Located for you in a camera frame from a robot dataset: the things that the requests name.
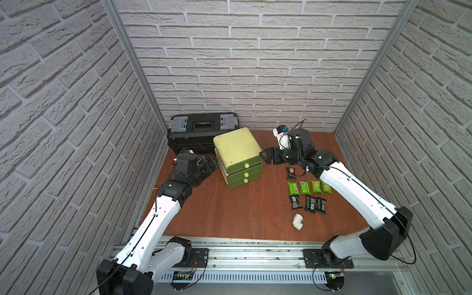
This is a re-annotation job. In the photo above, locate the left controller board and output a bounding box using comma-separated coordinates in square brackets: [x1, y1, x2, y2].
[170, 270, 194, 291]

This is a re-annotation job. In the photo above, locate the right controller board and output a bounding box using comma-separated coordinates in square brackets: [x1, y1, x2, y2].
[324, 272, 345, 291]

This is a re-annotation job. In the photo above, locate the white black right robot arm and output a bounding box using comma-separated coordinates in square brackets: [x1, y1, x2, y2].
[260, 125, 413, 264]

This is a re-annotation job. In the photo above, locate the green cookie packet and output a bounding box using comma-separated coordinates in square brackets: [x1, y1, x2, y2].
[287, 182, 300, 195]
[311, 180, 323, 194]
[299, 181, 311, 194]
[322, 182, 332, 194]

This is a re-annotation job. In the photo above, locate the white plastic pipe elbow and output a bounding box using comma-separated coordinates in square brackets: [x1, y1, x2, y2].
[292, 214, 304, 231]

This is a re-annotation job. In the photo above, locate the aluminium corner post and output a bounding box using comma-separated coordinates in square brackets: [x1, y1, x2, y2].
[333, 0, 420, 137]
[102, 0, 167, 134]

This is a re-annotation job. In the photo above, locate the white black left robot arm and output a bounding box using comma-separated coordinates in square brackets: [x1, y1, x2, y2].
[92, 150, 218, 295]

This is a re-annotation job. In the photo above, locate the yellow-green drawer cabinet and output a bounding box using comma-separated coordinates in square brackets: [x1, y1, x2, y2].
[213, 127, 264, 189]

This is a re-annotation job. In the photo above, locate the aluminium corner post left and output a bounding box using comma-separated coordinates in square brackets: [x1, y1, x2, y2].
[102, 0, 167, 134]

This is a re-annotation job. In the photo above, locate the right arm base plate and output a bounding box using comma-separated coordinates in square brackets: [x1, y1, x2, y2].
[302, 249, 354, 269]

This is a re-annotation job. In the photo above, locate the controller board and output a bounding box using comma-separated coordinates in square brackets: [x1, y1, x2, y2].
[170, 270, 194, 291]
[324, 272, 345, 291]

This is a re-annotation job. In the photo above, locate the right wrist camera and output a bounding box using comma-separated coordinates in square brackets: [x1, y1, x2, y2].
[273, 125, 290, 150]

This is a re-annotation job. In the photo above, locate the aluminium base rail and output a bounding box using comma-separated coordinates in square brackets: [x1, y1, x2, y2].
[156, 237, 409, 286]

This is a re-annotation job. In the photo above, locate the aluminium corner post right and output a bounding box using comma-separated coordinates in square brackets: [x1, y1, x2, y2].
[333, 0, 420, 137]

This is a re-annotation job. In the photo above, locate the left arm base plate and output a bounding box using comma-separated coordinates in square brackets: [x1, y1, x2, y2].
[173, 248, 209, 269]

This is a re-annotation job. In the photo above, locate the black cookie packet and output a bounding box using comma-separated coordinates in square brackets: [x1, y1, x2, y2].
[316, 197, 327, 215]
[287, 167, 297, 181]
[304, 195, 317, 213]
[290, 195, 302, 210]

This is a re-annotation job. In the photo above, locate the black plastic toolbox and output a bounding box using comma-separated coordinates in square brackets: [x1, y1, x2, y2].
[167, 113, 239, 154]

